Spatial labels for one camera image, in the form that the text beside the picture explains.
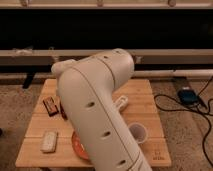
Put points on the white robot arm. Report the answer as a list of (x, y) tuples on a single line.
[(85, 90)]

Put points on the white sponge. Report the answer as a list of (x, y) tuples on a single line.
[(49, 142)]

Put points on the white rectangular block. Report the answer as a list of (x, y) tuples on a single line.
[(121, 103)]

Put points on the orange plate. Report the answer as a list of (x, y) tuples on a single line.
[(78, 147)]

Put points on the blue power adapter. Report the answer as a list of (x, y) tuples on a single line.
[(187, 96)]

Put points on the wooden board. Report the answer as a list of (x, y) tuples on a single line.
[(141, 108)]

